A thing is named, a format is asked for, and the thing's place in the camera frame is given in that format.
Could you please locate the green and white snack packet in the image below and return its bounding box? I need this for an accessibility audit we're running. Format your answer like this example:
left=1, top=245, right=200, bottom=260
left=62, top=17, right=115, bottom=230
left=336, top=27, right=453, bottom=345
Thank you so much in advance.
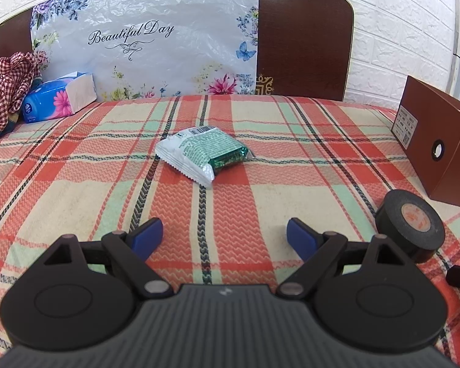
left=154, top=126, right=250, bottom=188

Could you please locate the plaid blanket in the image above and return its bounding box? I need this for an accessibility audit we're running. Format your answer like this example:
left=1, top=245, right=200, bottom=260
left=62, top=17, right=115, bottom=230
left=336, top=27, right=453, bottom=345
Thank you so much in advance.
left=0, top=94, right=460, bottom=368

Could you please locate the brown cardboard box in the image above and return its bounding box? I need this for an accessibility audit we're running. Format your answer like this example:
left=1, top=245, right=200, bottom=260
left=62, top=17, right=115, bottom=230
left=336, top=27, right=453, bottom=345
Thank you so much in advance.
left=391, top=75, right=460, bottom=211

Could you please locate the black tape roll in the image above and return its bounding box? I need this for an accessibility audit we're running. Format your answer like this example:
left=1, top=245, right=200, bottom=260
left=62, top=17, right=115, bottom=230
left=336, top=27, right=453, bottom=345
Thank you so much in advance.
left=375, top=190, right=446, bottom=263

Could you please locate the blue tissue pack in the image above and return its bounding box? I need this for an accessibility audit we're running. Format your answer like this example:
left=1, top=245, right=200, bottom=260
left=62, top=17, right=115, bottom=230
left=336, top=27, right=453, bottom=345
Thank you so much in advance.
left=21, top=71, right=98, bottom=124

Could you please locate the brown wooden headboard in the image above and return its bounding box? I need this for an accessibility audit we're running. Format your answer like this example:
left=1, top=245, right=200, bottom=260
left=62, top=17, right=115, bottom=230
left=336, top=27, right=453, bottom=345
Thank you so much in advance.
left=0, top=0, right=355, bottom=102

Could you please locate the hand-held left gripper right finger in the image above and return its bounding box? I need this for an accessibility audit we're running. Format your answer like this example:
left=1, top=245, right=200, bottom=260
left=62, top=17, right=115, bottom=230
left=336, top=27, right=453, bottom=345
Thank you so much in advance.
left=276, top=218, right=413, bottom=302

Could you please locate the red checked cloth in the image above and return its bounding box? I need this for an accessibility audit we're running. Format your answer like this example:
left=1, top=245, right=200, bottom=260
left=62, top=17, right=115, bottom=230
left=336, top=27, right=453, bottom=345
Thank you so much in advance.
left=0, top=51, right=48, bottom=133

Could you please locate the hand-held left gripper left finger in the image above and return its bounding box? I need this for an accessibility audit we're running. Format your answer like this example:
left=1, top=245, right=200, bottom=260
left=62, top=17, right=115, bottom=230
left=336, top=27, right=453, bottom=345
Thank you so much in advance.
left=42, top=218, right=170, bottom=301

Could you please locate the floral plastic bag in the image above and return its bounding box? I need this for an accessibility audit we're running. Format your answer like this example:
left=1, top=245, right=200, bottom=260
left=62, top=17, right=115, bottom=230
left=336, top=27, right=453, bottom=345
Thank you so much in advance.
left=30, top=0, right=260, bottom=102

